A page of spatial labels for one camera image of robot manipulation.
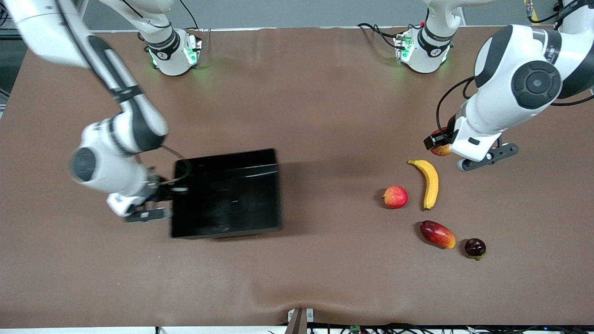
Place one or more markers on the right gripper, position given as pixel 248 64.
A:
pixel 159 190

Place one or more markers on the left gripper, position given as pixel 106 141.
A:
pixel 432 140

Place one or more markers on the red yellow apple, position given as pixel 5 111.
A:
pixel 442 150

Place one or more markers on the yellow banana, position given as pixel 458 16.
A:
pixel 431 183

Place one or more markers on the black plastic box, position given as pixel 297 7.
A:
pixel 227 195

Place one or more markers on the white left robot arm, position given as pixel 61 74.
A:
pixel 501 106

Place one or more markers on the red apple left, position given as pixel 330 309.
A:
pixel 395 197

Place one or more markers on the red yellow mango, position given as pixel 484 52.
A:
pixel 437 234

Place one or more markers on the brown table mat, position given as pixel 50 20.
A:
pixel 325 93

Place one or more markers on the metal table edge bracket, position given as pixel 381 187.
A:
pixel 299 320

